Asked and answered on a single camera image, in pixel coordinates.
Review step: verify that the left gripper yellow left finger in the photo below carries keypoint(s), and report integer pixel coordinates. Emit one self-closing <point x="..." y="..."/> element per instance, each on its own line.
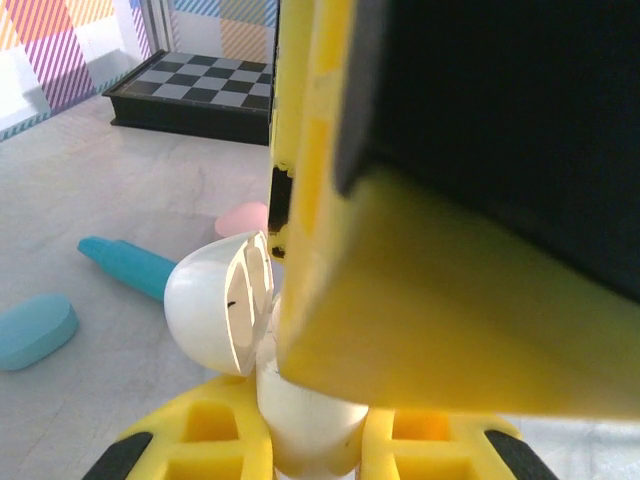
<point x="200" y="440"/>

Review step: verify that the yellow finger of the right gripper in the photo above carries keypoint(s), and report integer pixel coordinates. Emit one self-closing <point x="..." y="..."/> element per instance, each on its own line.
<point x="280" y="210"/>
<point x="425" y="300"/>

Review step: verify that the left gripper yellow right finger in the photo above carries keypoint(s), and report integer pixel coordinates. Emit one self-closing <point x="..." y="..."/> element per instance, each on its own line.
<point x="450" y="450"/>

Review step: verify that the pink earbud charging case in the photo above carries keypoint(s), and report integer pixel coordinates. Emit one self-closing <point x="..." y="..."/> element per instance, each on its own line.
<point x="240" y="220"/>

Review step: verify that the white earbud charging case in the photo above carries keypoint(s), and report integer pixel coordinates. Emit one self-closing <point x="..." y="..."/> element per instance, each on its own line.
<point x="200" y="300"/>

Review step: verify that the blue earbud charging case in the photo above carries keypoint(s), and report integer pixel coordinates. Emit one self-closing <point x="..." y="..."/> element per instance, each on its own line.
<point x="35" y="330"/>

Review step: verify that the black grey chessboard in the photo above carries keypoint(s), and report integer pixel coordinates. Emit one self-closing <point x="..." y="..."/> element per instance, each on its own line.
<point x="200" y="80"/>

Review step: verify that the teal marker pen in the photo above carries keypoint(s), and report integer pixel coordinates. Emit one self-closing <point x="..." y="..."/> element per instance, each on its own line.
<point x="130" y="265"/>

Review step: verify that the aluminium frame post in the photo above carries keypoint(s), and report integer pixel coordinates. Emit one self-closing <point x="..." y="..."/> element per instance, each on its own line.
<point x="160" y="25"/>

